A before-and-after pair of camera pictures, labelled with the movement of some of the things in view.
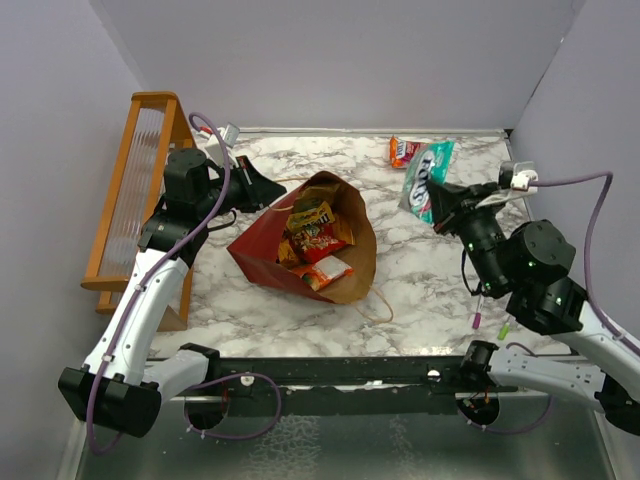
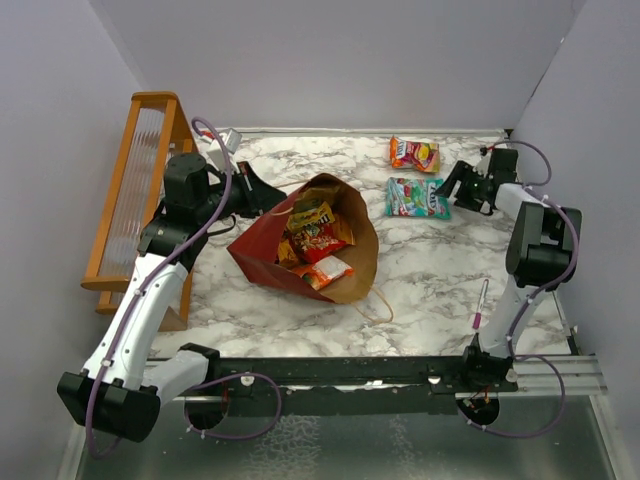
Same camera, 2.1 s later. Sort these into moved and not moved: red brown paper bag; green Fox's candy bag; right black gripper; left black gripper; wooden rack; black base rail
Moved: green Fox's candy bag; right black gripper
Not moved: red brown paper bag; black base rail; wooden rack; left black gripper
